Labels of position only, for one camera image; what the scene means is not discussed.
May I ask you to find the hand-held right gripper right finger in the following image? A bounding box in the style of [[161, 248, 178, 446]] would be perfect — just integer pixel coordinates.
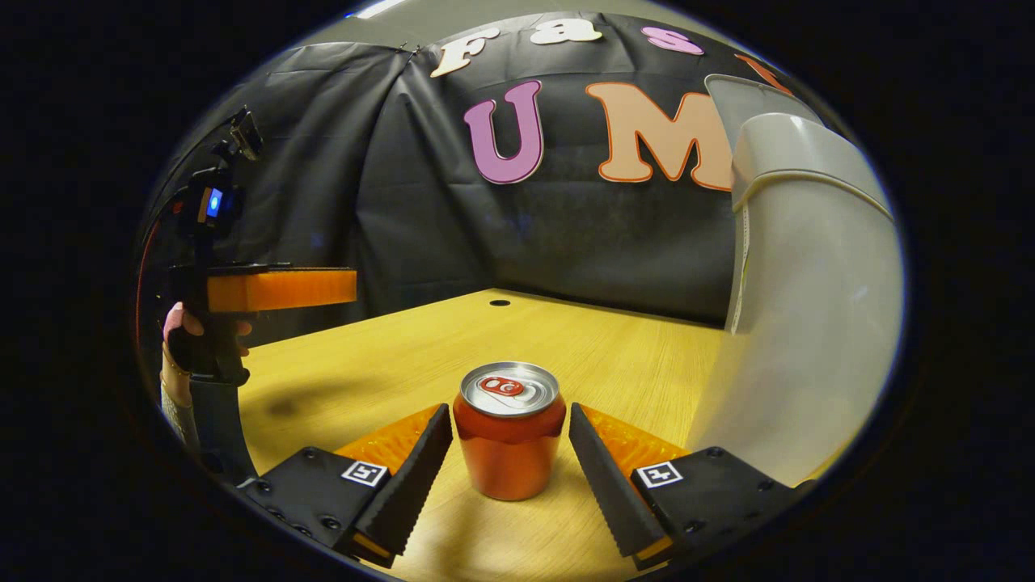
[[568, 403, 813, 571]]

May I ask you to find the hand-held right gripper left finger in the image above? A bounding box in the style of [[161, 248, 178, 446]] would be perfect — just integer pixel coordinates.
[[239, 403, 454, 568]]

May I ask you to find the red pop can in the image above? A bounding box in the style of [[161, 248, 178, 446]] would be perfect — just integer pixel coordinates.
[[453, 361, 567, 502]]

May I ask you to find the grey desktop garbage bin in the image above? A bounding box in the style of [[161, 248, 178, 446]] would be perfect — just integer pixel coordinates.
[[687, 74, 905, 487]]

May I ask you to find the wooden desktop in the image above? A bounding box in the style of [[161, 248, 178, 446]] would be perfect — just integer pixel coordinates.
[[234, 289, 850, 582]]

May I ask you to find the black backdrop cloth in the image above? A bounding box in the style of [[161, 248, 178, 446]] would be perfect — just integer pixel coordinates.
[[142, 12, 817, 348]]

